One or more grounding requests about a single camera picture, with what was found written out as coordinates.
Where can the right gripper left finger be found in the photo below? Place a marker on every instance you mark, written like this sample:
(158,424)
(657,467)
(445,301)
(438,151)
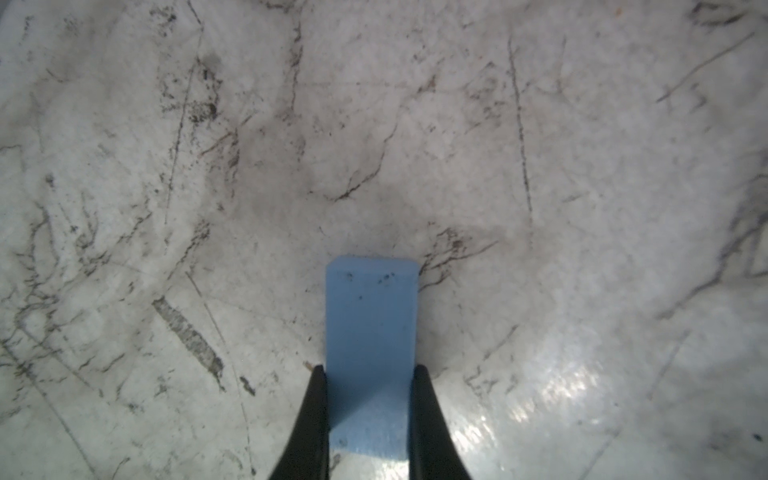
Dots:
(306,455)

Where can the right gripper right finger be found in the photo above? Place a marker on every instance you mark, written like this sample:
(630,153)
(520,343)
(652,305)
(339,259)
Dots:
(432,454)

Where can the light blue wood block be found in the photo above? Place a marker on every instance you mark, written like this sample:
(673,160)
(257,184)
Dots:
(370,334)

